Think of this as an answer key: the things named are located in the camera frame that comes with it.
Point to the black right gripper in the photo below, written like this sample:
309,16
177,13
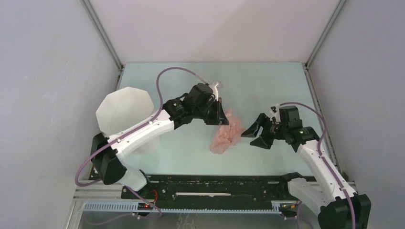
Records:
262,120

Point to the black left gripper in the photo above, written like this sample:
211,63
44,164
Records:
219,118

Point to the pink plastic trash bag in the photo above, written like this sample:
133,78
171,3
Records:
227,135

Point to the white faceted trash bin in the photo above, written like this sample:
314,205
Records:
121,110

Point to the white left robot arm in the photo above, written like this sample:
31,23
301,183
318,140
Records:
110,154

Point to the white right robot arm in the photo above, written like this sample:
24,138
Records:
337,205

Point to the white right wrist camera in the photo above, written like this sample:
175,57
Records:
275,114

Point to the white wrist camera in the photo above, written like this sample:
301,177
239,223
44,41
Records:
214,89
275,114

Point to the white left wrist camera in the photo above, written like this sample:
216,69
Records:
214,89

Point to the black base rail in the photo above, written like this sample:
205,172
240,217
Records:
217,191

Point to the aluminium frame post right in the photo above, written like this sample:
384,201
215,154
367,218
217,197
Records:
330,23

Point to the aluminium frame post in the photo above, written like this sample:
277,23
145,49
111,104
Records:
330,23
94,18

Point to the white cable duct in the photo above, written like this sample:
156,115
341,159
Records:
114,206

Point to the aluminium frame post left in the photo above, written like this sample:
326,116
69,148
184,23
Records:
94,18

